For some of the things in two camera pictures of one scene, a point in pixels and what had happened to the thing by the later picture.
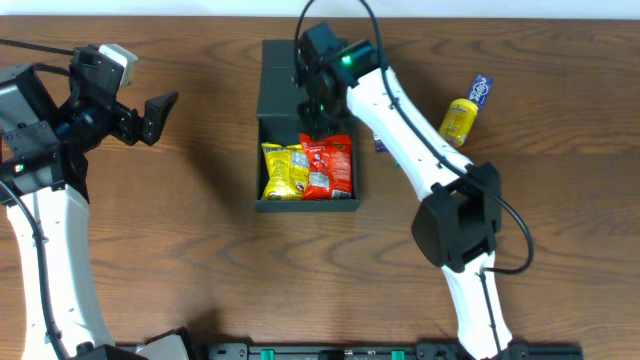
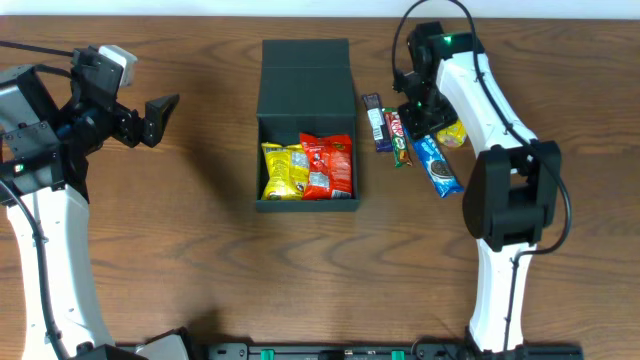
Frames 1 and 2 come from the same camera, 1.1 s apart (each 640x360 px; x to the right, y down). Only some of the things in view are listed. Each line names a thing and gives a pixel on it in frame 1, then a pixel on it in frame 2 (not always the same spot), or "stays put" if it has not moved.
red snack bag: [330, 167] stays put
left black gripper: [130, 122] stays put
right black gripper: [314, 116] -> [427, 118]
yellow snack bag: [289, 171] stays put
